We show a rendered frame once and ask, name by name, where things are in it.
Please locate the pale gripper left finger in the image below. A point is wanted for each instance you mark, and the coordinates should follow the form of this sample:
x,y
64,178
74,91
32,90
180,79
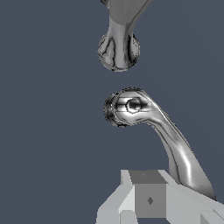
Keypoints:
x,y
116,204

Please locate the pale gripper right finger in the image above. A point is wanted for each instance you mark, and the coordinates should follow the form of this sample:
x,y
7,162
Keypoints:
x,y
186,205

